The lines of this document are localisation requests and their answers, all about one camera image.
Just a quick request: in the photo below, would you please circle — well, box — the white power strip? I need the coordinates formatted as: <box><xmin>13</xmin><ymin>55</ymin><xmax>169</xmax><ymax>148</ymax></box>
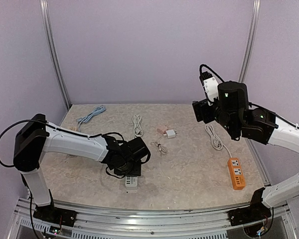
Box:
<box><xmin>125</xmin><ymin>176</ymin><xmax>138</xmax><ymax>190</ymax></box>

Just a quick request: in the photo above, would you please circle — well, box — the white usb charger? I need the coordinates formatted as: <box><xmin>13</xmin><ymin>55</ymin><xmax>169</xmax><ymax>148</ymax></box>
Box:
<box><xmin>163</xmin><ymin>129</ymin><xmax>177</xmax><ymax>139</ymax></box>

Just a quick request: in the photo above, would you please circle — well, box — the pink plug adapter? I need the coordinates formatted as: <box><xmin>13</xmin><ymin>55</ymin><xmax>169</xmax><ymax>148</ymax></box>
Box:
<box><xmin>156</xmin><ymin>125</ymin><xmax>168</xmax><ymax>135</ymax></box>

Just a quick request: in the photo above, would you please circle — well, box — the beige cube socket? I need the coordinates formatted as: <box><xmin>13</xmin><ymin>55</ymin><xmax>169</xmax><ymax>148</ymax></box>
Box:
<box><xmin>69</xmin><ymin>126</ymin><xmax>77</xmax><ymax>131</ymax></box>

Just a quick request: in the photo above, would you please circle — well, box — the orange power strip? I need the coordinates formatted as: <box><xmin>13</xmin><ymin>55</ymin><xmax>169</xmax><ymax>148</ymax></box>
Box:
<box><xmin>227</xmin><ymin>158</ymin><xmax>246</xmax><ymax>190</ymax></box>

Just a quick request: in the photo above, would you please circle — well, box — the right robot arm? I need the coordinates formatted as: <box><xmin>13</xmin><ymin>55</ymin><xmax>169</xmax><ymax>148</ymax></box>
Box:
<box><xmin>192</xmin><ymin>77</ymin><xmax>299</xmax><ymax>221</ymax></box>

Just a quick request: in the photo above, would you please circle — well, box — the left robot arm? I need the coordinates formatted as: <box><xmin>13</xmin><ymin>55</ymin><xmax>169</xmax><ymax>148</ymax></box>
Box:
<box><xmin>0</xmin><ymin>114</ymin><xmax>151</xmax><ymax>222</ymax></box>

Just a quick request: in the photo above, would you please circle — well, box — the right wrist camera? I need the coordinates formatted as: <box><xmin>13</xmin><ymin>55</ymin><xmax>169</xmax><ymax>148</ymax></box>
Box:
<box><xmin>200</xmin><ymin>71</ymin><xmax>219</xmax><ymax>106</ymax></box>

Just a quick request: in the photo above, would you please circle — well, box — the pinkish white charging cable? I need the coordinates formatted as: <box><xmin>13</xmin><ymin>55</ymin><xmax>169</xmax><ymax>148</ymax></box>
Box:
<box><xmin>150</xmin><ymin>135</ymin><xmax>169</xmax><ymax>155</ymax></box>

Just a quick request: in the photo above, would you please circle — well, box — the white power strip cable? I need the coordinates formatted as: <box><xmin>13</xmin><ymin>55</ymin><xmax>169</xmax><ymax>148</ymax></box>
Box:
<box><xmin>131</xmin><ymin>114</ymin><xmax>144</xmax><ymax>140</ymax></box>

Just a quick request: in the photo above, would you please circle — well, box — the aluminium front rail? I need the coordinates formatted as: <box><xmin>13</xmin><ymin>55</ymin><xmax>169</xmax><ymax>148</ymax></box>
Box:
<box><xmin>5</xmin><ymin>198</ymin><xmax>299</xmax><ymax>239</ymax></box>

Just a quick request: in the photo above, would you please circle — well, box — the right aluminium post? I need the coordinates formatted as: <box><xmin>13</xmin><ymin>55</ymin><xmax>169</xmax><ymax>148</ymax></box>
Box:
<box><xmin>238</xmin><ymin>0</ymin><xmax>261</xmax><ymax>83</ymax></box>

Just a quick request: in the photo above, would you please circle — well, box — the aluminium post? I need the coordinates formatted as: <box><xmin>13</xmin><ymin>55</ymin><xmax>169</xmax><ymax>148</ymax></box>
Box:
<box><xmin>39</xmin><ymin>0</ymin><xmax>72</xmax><ymax>110</ymax></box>
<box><xmin>238</xmin><ymin>0</ymin><xmax>261</xmax><ymax>83</ymax></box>

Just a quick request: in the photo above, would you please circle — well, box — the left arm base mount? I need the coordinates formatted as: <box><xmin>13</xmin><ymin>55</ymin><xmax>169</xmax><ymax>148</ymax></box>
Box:
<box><xmin>33</xmin><ymin>200</ymin><xmax>77</xmax><ymax>227</ymax></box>

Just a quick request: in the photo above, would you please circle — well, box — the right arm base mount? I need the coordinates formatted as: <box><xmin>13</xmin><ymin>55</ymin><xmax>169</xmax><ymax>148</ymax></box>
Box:
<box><xmin>228</xmin><ymin>199</ymin><xmax>272</xmax><ymax>226</ymax></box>

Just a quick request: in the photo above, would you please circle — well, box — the left aluminium post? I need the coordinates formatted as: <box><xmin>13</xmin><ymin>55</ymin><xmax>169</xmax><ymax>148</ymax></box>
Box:
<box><xmin>39</xmin><ymin>0</ymin><xmax>72</xmax><ymax>110</ymax></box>

